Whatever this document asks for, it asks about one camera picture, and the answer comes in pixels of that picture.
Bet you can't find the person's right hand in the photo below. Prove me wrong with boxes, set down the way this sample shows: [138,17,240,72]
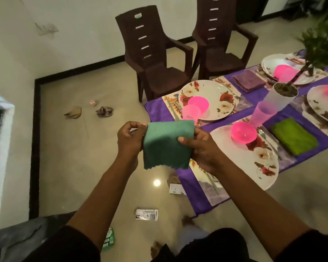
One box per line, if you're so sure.
[177,127,224,175]

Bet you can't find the person's left hand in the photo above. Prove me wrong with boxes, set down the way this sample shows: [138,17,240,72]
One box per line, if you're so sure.
[117,121,148,172]

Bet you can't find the white rose print plate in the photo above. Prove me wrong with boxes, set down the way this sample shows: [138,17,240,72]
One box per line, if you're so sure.
[306,85,328,126]
[261,53,316,86]
[178,80,237,121]
[210,125,279,191]

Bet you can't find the teal zigzag edged cloth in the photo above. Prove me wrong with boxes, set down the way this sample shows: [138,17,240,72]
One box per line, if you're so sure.
[142,120,195,170]

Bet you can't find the purple printed paper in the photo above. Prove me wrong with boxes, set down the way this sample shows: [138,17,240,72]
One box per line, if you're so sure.
[95,106,113,118]

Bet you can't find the white camlin card package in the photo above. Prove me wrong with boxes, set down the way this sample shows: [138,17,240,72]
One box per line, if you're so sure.
[134,208,159,222]
[169,183,187,196]

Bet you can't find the steel spoon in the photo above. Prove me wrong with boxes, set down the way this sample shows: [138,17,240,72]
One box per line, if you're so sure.
[258,129,277,156]

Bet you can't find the light pink plastic cup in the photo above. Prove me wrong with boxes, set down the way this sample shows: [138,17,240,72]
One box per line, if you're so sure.
[277,67,300,84]
[249,100,279,128]

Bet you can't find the pink zigzag edged cloth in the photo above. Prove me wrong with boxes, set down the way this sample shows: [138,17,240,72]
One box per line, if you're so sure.
[231,69,267,93]

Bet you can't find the green ribbed mat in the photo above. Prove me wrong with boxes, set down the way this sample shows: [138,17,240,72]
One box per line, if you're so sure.
[271,118,319,156]

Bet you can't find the green packet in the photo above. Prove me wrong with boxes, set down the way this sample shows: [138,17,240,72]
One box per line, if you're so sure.
[101,227,115,251]

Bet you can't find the person's right forearm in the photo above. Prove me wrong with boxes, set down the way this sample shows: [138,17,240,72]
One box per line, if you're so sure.
[213,160,312,259]

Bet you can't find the person's light blue trousers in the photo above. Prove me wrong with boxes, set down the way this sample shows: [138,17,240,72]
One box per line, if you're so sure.
[175,225,208,254]

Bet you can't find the person's black shirt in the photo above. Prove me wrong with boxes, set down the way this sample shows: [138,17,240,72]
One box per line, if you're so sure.
[23,225,328,262]

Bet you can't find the person's left foot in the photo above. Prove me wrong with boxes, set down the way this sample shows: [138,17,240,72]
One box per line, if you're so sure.
[150,241,163,258]

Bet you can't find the purple tablecloth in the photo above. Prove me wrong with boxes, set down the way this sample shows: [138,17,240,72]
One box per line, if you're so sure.
[144,50,328,216]

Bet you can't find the brown plastic armchair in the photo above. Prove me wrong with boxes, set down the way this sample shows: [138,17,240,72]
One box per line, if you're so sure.
[115,5,194,103]
[192,0,259,80]

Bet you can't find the green plant in white pot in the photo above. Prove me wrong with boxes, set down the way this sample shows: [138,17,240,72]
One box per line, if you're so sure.
[263,0,328,111]

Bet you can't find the dark wooden door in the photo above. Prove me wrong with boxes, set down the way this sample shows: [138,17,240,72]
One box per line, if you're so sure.
[236,0,270,25]

